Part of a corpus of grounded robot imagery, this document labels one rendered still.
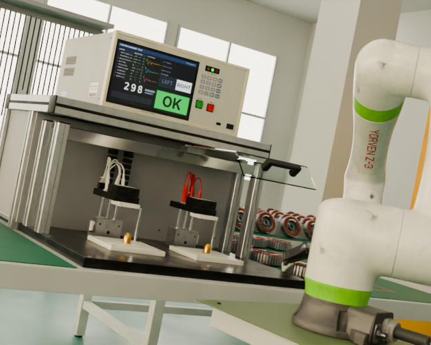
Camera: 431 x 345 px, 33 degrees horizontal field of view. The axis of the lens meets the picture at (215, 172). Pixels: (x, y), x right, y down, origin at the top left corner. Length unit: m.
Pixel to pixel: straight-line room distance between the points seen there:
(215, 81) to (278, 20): 7.97
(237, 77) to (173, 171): 0.34
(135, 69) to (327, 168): 3.97
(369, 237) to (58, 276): 0.63
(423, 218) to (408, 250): 0.07
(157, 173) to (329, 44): 4.13
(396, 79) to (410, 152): 6.92
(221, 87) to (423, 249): 0.96
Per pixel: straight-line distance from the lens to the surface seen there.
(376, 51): 1.58
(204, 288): 1.69
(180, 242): 2.07
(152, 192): 2.16
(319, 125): 6.00
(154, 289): 1.63
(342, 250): 1.34
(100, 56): 2.02
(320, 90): 6.09
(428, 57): 1.59
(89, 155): 2.06
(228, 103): 2.12
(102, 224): 1.96
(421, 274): 1.36
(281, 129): 10.06
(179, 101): 2.04
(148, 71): 1.99
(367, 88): 1.60
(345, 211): 1.34
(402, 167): 8.52
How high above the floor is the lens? 1.00
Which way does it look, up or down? level
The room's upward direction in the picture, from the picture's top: 11 degrees clockwise
